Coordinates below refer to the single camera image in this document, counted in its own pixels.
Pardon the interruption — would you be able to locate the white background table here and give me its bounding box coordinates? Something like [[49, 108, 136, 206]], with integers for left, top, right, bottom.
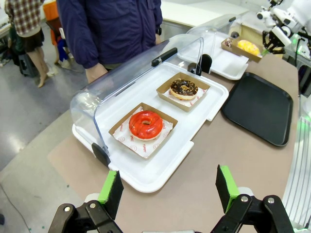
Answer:
[[161, 0, 251, 27]]

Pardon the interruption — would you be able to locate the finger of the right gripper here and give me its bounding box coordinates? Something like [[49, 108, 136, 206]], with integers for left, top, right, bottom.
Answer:
[[270, 40, 286, 55], [261, 30, 275, 55]]

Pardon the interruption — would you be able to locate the cardboard tray under sprinkled chocolate donut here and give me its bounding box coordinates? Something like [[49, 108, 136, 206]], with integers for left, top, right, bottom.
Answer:
[[220, 38, 240, 53]]

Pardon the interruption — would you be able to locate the person in plaid shirt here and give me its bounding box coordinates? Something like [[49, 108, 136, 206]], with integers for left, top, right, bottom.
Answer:
[[4, 0, 51, 88]]

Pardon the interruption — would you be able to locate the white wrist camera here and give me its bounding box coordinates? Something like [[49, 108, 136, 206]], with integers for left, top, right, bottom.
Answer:
[[256, 7, 276, 27]]

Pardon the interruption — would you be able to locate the clear dome case lid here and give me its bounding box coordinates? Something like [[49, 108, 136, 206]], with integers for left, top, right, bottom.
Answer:
[[69, 33, 205, 156]]

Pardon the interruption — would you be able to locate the cardboard tray under nut donut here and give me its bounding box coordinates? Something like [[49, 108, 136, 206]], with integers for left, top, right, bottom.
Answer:
[[155, 71, 211, 113]]

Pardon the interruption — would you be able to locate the aluminium frame rail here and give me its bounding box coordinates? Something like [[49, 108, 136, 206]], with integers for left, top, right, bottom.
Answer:
[[283, 94, 311, 230]]

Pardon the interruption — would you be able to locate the paper liner under nut donut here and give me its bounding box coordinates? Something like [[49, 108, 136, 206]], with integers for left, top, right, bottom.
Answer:
[[165, 86, 209, 109]]

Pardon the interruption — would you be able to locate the cardboard tray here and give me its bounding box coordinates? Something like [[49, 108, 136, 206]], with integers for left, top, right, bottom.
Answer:
[[230, 38, 264, 64], [108, 102, 179, 160], [155, 71, 211, 113], [220, 38, 240, 53]]

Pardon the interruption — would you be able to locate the person's right hand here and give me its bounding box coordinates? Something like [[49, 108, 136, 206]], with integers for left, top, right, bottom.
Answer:
[[85, 63, 108, 84]]

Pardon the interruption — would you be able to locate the paper liner under red donut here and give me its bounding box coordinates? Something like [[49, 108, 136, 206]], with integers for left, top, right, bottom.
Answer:
[[113, 118, 174, 157]]

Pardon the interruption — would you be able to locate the yellow sprinkled donut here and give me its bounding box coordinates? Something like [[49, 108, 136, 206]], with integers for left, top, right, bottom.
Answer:
[[237, 40, 260, 56]]

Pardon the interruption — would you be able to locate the black serving tray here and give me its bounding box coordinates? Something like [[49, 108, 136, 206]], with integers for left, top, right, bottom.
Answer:
[[221, 71, 294, 147]]

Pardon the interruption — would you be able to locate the person in navy jacket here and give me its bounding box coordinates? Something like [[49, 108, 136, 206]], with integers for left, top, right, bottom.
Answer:
[[56, 0, 163, 72]]

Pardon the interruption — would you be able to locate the black stool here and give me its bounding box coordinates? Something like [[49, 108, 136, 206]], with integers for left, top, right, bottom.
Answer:
[[18, 53, 39, 77]]

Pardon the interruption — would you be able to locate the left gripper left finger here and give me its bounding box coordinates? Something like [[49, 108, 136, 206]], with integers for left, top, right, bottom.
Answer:
[[48, 169, 125, 233]]

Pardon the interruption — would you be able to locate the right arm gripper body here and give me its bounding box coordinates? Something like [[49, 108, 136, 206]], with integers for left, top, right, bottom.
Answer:
[[271, 24, 292, 47]]

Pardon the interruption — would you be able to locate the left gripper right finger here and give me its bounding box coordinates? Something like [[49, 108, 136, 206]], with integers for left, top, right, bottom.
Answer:
[[210, 164, 295, 233]]

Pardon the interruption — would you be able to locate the person in orange top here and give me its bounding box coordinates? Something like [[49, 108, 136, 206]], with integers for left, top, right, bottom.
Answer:
[[43, 0, 75, 68]]

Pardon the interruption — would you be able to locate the person's left forearm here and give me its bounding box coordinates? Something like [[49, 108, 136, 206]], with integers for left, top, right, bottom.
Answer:
[[149, 7, 163, 34]]

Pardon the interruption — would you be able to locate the cardboard tray under red donut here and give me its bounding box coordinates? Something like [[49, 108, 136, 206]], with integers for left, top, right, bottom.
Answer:
[[108, 102, 179, 160]]

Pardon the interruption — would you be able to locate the person's right forearm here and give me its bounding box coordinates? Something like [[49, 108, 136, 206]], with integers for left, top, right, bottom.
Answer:
[[71, 29, 105, 70]]

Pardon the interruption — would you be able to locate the red glazed donut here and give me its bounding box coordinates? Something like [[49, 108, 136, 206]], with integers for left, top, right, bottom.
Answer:
[[128, 110, 163, 142]]

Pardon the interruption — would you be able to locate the chocolate donut with nuts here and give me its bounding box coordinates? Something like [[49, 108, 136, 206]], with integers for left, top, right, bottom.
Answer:
[[169, 78, 199, 100]]

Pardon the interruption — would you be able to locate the white display case base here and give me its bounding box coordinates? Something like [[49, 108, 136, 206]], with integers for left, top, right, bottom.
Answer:
[[177, 45, 250, 81], [71, 62, 230, 194]]

